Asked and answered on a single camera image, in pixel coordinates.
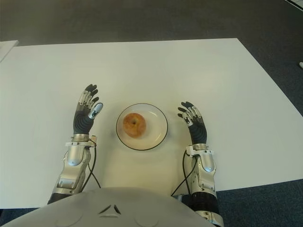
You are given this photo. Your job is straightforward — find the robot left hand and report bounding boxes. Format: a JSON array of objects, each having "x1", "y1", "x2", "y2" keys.
[{"x1": 72, "y1": 84, "x2": 104, "y2": 135}]

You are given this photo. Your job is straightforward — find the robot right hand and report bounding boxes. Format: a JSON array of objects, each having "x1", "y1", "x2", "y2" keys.
[{"x1": 177, "y1": 101, "x2": 208, "y2": 145}]

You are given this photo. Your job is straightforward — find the red yellow apple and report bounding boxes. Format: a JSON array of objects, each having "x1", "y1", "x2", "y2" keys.
[{"x1": 122, "y1": 113, "x2": 147, "y2": 138}]

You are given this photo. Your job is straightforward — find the white plate with black rim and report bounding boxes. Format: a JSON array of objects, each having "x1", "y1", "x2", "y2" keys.
[{"x1": 116, "y1": 103, "x2": 169, "y2": 150}]

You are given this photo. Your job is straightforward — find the grey robot torso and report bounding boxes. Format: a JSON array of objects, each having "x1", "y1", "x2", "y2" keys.
[{"x1": 0, "y1": 186, "x2": 211, "y2": 227}]

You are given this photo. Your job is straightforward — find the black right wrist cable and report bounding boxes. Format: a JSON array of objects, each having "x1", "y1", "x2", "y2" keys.
[{"x1": 170, "y1": 151, "x2": 197, "y2": 197}]

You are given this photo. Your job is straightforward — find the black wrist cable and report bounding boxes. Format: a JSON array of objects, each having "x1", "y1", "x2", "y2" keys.
[
  {"x1": 170, "y1": 151, "x2": 197, "y2": 197},
  {"x1": 88, "y1": 141, "x2": 102, "y2": 189}
]

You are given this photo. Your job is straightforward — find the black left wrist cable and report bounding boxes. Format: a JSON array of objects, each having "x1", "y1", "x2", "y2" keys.
[{"x1": 88, "y1": 141, "x2": 102, "y2": 189}]

